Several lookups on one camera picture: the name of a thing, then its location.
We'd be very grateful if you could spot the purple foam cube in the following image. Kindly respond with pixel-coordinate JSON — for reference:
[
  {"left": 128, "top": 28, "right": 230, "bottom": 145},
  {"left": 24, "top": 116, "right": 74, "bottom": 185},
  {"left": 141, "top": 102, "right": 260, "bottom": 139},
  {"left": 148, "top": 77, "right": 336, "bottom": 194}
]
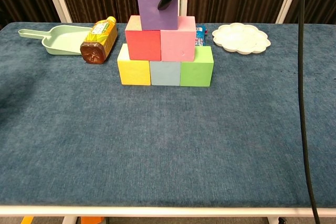
[{"left": 136, "top": 0, "right": 180, "bottom": 31}]

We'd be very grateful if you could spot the pink foam cube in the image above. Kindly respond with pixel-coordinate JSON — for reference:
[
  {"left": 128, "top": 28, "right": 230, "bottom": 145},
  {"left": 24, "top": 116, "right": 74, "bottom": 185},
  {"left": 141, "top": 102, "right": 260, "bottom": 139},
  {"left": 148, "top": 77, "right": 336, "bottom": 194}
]
[{"left": 160, "top": 16, "right": 196, "bottom": 62}]

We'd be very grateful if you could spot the red foam cube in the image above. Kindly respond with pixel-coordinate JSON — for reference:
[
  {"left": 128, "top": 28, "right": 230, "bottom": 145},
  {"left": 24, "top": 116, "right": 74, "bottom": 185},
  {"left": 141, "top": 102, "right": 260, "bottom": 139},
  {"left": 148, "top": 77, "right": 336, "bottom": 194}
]
[{"left": 125, "top": 15, "right": 162, "bottom": 61}]

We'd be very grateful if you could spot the light blue foam cube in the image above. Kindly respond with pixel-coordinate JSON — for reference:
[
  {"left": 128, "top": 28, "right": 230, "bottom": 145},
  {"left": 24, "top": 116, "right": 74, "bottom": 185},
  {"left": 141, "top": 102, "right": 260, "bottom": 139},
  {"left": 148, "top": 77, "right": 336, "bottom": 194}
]
[{"left": 149, "top": 60, "right": 182, "bottom": 87}]

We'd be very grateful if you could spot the green foam cube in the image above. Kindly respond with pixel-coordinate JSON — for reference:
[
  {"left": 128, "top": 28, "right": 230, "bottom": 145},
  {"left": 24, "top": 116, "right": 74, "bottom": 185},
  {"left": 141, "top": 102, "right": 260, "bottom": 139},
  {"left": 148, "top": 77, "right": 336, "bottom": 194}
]
[{"left": 180, "top": 46, "right": 215, "bottom": 87}]

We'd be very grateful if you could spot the yellow foam cube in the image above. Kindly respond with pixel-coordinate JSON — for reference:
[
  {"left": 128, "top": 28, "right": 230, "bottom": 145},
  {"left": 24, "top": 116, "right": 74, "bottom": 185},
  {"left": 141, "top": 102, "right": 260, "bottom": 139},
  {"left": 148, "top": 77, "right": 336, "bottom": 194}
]
[{"left": 117, "top": 43, "right": 152, "bottom": 86}]

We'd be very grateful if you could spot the blue snack bag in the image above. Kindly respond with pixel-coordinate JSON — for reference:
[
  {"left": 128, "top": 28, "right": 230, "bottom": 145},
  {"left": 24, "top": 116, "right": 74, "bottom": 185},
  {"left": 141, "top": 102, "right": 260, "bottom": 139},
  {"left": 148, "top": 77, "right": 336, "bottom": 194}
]
[{"left": 195, "top": 25, "right": 208, "bottom": 47}]

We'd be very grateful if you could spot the amber tea bottle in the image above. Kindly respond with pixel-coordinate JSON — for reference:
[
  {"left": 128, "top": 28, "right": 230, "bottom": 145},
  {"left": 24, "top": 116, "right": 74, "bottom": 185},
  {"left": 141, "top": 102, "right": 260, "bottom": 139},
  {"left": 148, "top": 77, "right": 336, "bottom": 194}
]
[{"left": 80, "top": 16, "right": 119, "bottom": 65}]

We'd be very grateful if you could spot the white flower paint palette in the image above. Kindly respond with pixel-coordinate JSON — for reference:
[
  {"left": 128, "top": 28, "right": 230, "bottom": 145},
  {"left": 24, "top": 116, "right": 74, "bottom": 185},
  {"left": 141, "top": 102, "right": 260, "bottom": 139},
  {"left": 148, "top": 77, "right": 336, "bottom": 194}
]
[{"left": 212, "top": 22, "right": 271, "bottom": 55}]

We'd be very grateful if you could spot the mint green dustpan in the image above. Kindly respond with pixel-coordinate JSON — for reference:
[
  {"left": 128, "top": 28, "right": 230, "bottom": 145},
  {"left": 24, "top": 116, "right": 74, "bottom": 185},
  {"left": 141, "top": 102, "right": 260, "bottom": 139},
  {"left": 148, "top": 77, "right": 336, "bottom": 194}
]
[{"left": 18, "top": 25, "right": 92, "bottom": 56}]

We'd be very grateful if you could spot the blue felt table cover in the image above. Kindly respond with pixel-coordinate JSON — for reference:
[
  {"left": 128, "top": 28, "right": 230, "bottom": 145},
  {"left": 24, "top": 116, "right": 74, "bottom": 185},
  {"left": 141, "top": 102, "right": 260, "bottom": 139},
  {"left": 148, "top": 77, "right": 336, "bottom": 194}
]
[{"left": 0, "top": 22, "right": 336, "bottom": 208}]

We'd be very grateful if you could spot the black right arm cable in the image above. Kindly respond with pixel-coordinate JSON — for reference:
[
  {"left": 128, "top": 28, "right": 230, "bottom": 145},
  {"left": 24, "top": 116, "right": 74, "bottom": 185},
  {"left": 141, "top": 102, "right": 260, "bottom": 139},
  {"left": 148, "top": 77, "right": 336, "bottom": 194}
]
[{"left": 297, "top": 0, "right": 321, "bottom": 224}]

